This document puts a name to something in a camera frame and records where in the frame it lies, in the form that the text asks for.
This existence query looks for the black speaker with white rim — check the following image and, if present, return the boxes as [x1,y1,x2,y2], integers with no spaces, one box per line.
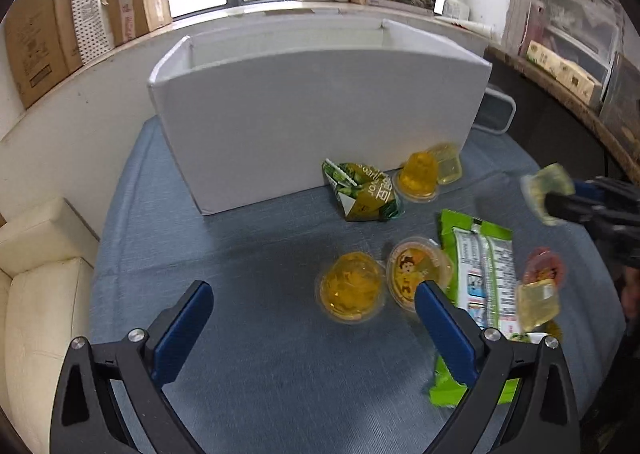
[472,87,517,136]

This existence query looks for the clear plastic drawer unit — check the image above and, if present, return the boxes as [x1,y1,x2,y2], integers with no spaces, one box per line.
[505,0,626,100]

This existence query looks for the pale green jelly cup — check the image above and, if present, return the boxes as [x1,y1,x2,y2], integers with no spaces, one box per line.
[520,163,576,226]

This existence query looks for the white cardboard box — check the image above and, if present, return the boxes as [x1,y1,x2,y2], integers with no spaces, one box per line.
[147,18,493,216]

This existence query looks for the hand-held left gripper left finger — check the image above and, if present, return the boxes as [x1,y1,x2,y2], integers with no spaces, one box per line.
[50,280,215,454]

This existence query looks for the large brown cardboard box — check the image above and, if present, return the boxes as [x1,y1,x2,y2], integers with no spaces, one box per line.
[4,0,83,110]

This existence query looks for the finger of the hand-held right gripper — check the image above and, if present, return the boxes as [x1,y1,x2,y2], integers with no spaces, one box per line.
[574,177,640,217]
[545,191,640,267]

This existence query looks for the clear plastic container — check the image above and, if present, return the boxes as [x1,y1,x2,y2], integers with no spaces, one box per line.
[600,54,640,140]

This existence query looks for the yellow boxes on shelf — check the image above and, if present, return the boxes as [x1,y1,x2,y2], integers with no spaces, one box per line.
[525,40,603,108]

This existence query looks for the polka dot paper bag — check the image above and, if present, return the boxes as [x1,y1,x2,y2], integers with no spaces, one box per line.
[70,0,113,65]

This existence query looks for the cream leather sofa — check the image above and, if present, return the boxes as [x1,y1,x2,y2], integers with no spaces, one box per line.
[0,197,101,435]

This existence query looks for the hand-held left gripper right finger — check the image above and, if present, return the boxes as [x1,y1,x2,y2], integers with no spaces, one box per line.
[414,280,581,454]

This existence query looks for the small brown cardboard box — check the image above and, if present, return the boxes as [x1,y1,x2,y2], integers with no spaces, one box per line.
[100,0,173,48]

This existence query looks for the pink lid jelly cup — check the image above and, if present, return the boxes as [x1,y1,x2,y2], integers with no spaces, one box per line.
[522,247,566,287]

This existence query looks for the blue tablecloth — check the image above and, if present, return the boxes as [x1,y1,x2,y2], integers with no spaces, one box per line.
[90,114,628,454]

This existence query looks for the pale yellow jelly cup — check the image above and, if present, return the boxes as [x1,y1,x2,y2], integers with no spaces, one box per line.
[427,143,463,186]
[515,279,560,335]

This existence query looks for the cartoon lid jelly cup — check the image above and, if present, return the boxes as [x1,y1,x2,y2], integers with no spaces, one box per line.
[385,237,453,312]

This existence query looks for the brown stone counter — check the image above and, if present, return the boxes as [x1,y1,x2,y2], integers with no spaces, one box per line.
[484,44,640,182]

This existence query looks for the orange jelly cup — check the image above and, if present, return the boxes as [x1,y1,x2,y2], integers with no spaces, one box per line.
[315,251,387,325]
[394,151,442,202]

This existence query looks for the white tube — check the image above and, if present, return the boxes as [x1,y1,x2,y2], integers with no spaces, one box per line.
[435,15,502,42]

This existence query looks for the long green snack packet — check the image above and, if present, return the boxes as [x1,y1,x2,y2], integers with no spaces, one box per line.
[427,209,526,409]

